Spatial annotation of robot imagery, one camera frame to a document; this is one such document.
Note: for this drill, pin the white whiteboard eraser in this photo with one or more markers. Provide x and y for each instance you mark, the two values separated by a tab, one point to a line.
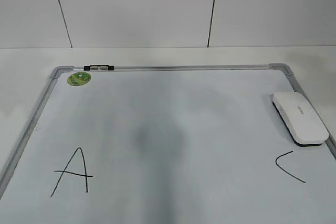
301	119

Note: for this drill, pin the black silver marker clip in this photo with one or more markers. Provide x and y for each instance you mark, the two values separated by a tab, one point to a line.
98	68

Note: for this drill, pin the green round magnet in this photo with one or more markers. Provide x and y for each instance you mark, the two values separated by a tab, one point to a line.
79	79

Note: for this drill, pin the white board with aluminium frame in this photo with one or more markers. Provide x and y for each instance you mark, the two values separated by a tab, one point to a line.
189	144

